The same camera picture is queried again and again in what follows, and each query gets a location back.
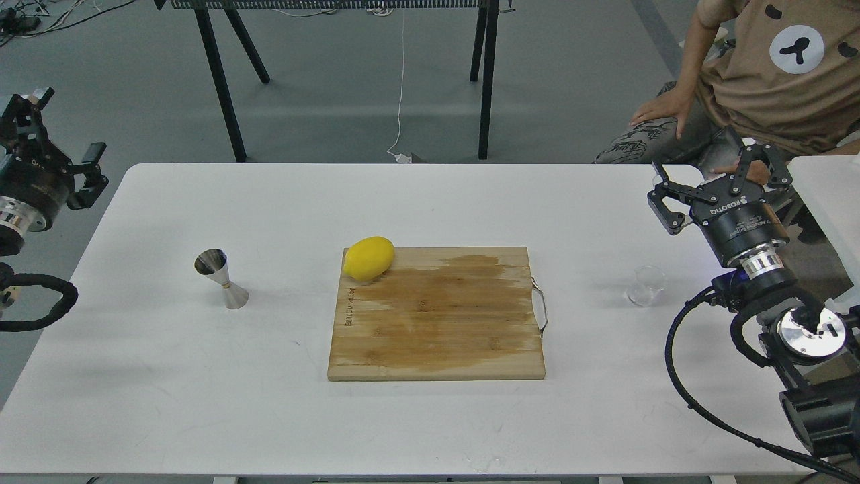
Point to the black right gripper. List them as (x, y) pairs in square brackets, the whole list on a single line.
[(732, 212)]

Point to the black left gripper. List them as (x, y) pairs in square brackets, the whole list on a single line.
[(37, 186)]

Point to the small clear glass beaker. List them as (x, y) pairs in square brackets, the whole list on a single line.
[(649, 282)]

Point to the steel double jigger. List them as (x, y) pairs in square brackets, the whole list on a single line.
[(213, 264)]

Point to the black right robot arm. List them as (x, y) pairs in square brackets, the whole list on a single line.
[(776, 324)]

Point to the person's right hand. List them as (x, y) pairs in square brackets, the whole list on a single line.
[(675, 103)]

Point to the seated person in tan shirt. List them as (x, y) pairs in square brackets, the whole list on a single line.
[(779, 72)]

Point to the wooden cutting board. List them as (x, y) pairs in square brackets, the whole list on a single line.
[(439, 314)]

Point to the yellow lemon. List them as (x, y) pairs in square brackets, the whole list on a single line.
[(369, 258)]

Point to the black metal frame table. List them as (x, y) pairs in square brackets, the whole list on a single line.
[(316, 60)]

